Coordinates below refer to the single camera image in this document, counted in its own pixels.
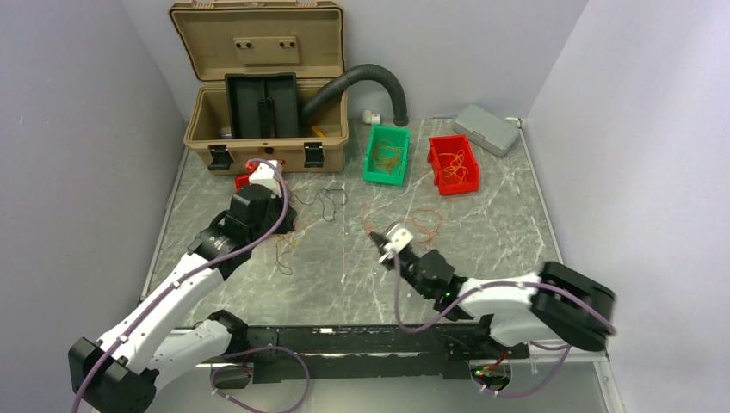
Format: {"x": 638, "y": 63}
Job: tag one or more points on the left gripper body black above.
{"x": 274, "y": 213}

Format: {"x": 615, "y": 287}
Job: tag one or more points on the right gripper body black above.
{"x": 389, "y": 263}

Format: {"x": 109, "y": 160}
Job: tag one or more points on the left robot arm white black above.
{"x": 123, "y": 369}

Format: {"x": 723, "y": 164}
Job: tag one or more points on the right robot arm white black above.
{"x": 555, "y": 302}

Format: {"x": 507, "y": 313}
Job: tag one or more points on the red plastic bin left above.
{"x": 241, "y": 180}

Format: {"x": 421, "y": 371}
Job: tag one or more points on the red plastic bin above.
{"x": 241, "y": 180}
{"x": 454, "y": 165}

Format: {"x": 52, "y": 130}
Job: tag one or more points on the green plastic bin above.
{"x": 386, "y": 157}

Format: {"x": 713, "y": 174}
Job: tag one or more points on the black toolbox tray insert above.
{"x": 263, "y": 106}

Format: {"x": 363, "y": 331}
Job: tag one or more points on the red plastic bin right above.
{"x": 454, "y": 165}

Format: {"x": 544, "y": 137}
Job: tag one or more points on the white pipe fitting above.
{"x": 371, "y": 118}

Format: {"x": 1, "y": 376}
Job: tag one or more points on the grey plastic case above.
{"x": 486, "y": 130}

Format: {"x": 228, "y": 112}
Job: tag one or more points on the tan plastic toolbox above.
{"x": 259, "y": 63}

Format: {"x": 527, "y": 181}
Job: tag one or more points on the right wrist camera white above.
{"x": 399, "y": 236}

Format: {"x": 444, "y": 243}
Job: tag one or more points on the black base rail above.
{"x": 276, "y": 353}

